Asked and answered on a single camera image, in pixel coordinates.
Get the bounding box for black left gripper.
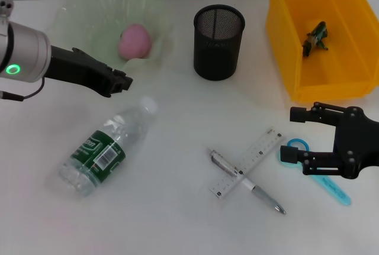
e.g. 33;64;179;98
44;46;134;98

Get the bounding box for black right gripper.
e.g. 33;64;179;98
280;101;379;179

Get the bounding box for pink peach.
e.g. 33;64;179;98
117;23;152;60

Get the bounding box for light blue scissors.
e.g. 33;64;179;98
279;138;352;206

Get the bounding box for clear green-label water bottle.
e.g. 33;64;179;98
58;96;158;198

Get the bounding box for green plastic wrapper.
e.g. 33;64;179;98
301;21;329;58

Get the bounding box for translucent green plastic fruit plate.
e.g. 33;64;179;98
37;0;176;76

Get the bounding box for clear plastic ruler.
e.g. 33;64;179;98
208;127;287;199

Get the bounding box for silver clear ballpoint pen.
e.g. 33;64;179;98
207;147;287;216

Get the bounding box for black mesh pen holder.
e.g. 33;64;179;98
193;4;246;82

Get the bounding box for yellow plastic bin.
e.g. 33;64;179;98
265;0;379;104

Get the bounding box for left gripper connector cable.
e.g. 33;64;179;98
0;76;46;102

